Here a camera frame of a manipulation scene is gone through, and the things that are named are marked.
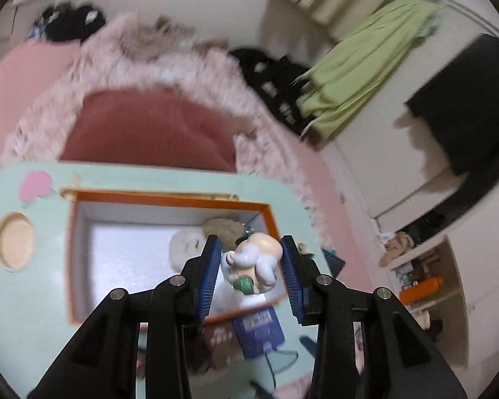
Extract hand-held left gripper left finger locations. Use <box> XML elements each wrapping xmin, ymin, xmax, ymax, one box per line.
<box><xmin>27</xmin><ymin>235</ymin><xmax>222</xmax><ymax>399</ymax></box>

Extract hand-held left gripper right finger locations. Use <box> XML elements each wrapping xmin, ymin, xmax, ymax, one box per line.
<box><xmin>279</xmin><ymin>235</ymin><xmax>468</xmax><ymax>399</ymax></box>

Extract white fluffy pompom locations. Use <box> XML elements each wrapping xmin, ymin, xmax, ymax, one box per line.
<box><xmin>168</xmin><ymin>230</ymin><xmax>209</xmax><ymax>273</ymax></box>

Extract white-haired toy figurine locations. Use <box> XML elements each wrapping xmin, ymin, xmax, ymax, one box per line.
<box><xmin>222</xmin><ymin>233</ymin><xmax>284</xmax><ymax>296</ymax></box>

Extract blue metal tin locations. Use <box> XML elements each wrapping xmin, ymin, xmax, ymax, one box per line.
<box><xmin>232</xmin><ymin>305</ymin><xmax>285</xmax><ymax>360</ymax></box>

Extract orange cardboard box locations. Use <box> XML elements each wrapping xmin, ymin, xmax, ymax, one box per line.
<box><xmin>69</xmin><ymin>190</ymin><xmax>289</xmax><ymax>326</ymax></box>

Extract mint green cartoon desktop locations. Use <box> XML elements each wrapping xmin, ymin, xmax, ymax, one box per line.
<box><xmin>0</xmin><ymin>162</ymin><xmax>346</xmax><ymax>399</ymax></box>

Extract beige plush toy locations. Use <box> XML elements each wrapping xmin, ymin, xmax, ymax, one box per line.
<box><xmin>202</xmin><ymin>217</ymin><xmax>248</xmax><ymax>246</ymax></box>

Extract beige crumpled cloth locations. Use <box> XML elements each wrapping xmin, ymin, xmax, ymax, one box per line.
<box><xmin>378</xmin><ymin>233</ymin><xmax>414</xmax><ymax>267</ymax></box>

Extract dark red pillow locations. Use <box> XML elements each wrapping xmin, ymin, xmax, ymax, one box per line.
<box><xmin>60</xmin><ymin>89</ymin><xmax>238</xmax><ymax>173</ymax></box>

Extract white niche shelf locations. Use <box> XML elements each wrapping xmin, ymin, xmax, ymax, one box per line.
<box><xmin>372</xmin><ymin>212</ymin><xmax>470</xmax><ymax>366</ymax></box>

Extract black clothes pile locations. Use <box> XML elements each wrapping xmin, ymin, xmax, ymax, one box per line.
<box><xmin>229</xmin><ymin>48</ymin><xmax>317</xmax><ymax>134</ymax></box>

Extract pink floral quilt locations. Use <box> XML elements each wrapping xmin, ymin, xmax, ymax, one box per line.
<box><xmin>2</xmin><ymin>12</ymin><xmax>337</xmax><ymax>250</ymax></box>

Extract light green garment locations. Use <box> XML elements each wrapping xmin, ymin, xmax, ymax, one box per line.
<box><xmin>295</xmin><ymin>0</ymin><xmax>443</xmax><ymax>140</ymax></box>

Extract beige knit cloth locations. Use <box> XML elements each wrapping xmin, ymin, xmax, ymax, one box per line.
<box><xmin>120</xmin><ymin>17</ymin><xmax>196</xmax><ymax>57</ymax></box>

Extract black hanging cloth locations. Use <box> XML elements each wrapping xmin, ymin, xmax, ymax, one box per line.
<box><xmin>405</xmin><ymin>33</ymin><xmax>499</xmax><ymax>175</ymax></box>

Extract pink bed sheet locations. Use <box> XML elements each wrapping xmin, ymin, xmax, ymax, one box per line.
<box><xmin>0</xmin><ymin>44</ymin><xmax>383</xmax><ymax>300</ymax></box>

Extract black clothes with white stripes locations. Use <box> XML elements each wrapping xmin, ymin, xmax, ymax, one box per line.
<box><xmin>35</xmin><ymin>4</ymin><xmax>106</xmax><ymax>42</ymax></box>

